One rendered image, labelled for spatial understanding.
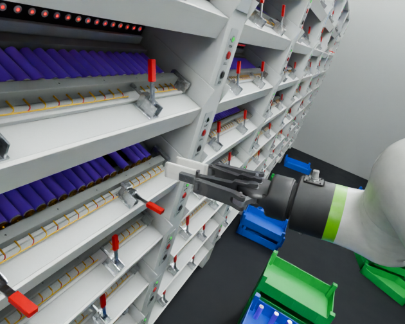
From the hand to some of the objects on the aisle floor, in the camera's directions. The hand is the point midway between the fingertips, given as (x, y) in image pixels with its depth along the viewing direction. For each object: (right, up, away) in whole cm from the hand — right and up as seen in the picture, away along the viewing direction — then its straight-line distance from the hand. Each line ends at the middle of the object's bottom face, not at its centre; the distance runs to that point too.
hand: (186, 170), depth 58 cm
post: (-34, -73, +61) cm, 101 cm away
